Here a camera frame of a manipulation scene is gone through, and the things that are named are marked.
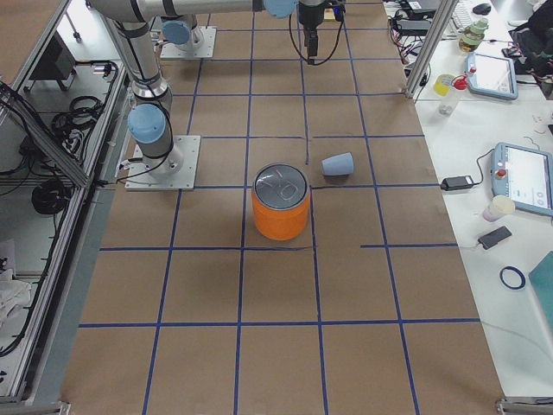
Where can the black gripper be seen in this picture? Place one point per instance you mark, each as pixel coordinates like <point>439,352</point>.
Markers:
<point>309,18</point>

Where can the light blue paper cup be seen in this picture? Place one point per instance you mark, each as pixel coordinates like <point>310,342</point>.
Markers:
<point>338,165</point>

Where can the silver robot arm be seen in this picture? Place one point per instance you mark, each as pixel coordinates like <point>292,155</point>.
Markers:
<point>127,23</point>
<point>182,31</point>

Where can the pink paper cup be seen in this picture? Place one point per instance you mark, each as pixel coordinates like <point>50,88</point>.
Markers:
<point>499,207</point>

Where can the wooden mug rack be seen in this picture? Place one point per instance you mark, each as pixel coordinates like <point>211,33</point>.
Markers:
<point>334,11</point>

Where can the yellow tape roll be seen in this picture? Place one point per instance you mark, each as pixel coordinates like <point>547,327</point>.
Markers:
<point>443,83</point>

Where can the small clear plastic bottle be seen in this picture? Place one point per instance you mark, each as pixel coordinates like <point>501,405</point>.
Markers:
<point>449,102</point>

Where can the orange cylindrical container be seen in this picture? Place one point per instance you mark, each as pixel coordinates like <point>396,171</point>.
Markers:
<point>280,197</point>

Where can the black computer mouse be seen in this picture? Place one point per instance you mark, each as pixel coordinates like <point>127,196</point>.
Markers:
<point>482,9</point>

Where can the upper teach pendant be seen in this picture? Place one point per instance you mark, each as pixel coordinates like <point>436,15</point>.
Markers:
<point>491,76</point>

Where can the teach pendant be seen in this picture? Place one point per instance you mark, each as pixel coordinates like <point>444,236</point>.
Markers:
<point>524,175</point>
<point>491,76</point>

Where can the black power adapter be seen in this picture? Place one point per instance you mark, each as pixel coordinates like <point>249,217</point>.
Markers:
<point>454,183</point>

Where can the lower teach pendant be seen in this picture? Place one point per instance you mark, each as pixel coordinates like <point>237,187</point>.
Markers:
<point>524,175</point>

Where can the black smartphone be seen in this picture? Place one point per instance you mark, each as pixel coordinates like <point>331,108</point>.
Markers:
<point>491,239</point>

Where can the teal folder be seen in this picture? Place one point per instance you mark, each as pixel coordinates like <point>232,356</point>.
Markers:
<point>541,278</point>

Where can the aluminium frame post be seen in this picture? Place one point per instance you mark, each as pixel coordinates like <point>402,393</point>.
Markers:
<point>434,35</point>

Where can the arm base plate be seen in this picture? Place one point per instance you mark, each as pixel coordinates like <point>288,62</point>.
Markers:
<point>205,51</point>
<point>178,171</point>

